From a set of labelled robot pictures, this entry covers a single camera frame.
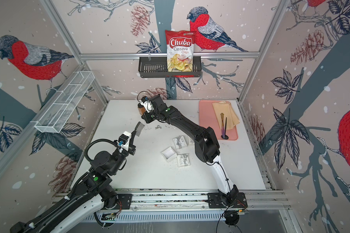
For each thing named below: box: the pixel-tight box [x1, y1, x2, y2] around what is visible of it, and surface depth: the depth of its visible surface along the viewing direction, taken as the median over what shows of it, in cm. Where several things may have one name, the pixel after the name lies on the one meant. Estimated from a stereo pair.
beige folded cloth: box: [211, 100, 240, 130], surface depth 113 cm
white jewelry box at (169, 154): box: [160, 146, 178, 163], surface depth 92 cm
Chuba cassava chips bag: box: [165, 29, 197, 72], surface depth 87 cm
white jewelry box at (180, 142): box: [172, 135, 188, 150], surface depth 94 cm
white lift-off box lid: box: [187, 136, 195, 147], surface depth 94 cm
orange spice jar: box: [137, 102, 146, 116], surface depth 109 cm
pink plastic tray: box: [198, 99, 239, 141], surface depth 113 cm
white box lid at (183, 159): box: [176, 152, 191, 167], surface depth 89 cm
